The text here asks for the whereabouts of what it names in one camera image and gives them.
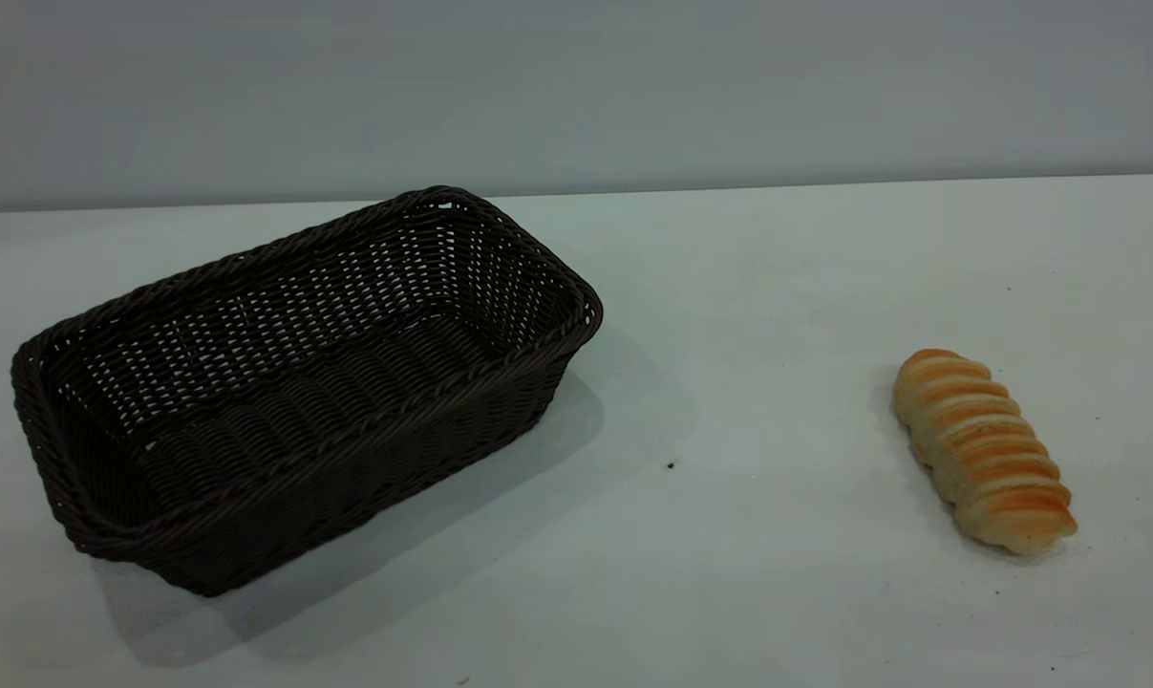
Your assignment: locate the black woven wicker basket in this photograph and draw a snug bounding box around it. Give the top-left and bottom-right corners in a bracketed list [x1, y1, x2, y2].
[11, 184, 604, 598]

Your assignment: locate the ridged golden bread loaf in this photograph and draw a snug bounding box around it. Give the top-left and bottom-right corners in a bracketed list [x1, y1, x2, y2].
[893, 349, 1079, 556]

